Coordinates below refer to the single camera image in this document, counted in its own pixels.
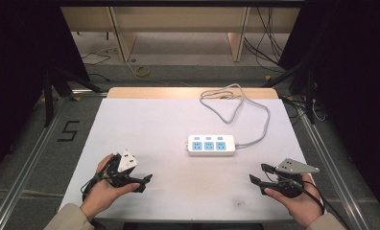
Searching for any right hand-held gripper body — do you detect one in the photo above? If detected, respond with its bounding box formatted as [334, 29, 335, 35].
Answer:
[267, 157, 321, 199]

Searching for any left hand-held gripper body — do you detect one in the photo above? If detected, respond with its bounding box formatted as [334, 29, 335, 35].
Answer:
[107, 148, 145, 190]

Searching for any white blue power strip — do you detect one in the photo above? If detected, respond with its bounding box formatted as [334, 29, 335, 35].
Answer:
[186, 133, 237, 157]

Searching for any person's left hand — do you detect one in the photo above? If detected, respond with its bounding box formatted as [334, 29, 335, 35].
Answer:
[80, 152, 141, 222]

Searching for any person's right hand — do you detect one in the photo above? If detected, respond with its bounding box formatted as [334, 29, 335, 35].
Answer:
[263, 173, 324, 228]

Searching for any white table cover sheet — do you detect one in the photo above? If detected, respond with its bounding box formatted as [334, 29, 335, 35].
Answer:
[59, 97, 309, 222]

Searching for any black metal stand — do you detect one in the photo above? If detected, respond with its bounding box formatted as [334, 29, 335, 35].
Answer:
[41, 65, 106, 128]
[260, 58, 318, 126]

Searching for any yellow tape roll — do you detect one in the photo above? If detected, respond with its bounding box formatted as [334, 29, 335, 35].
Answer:
[134, 64, 152, 79]

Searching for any dark curtain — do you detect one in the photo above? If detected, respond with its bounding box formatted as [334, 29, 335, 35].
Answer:
[278, 0, 380, 221]
[0, 0, 91, 183]

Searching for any beige wooden desk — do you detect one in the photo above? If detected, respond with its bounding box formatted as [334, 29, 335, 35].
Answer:
[59, 6, 301, 63]

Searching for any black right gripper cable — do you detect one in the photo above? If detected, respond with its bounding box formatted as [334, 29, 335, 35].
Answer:
[287, 178, 353, 230]

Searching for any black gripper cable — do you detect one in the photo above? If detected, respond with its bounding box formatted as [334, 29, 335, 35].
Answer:
[80, 159, 116, 203]
[287, 178, 353, 230]

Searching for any silver metal floor rail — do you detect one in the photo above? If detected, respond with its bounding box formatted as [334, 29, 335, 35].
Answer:
[0, 89, 109, 230]
[297, 106, 373, 230]

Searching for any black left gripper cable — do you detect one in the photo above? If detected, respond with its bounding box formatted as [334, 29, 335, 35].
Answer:
[80, 159, 116, 203]

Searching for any grey power strip cable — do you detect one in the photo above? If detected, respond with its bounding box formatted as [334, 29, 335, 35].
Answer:
[199, 82, 272, 150]

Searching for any tangle of floor cables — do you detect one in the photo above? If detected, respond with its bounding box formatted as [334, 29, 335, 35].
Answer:
[281, 95, 327, 127]

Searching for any white floor cable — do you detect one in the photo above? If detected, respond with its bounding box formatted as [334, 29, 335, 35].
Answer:
[96, 47, 193, 88]

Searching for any black floor cable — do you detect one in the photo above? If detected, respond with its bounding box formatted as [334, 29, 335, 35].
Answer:
[81, 52, 111, 82]

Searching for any bundle of black cables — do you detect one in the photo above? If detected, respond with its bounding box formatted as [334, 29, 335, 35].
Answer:
[243, 7, 286, 71]

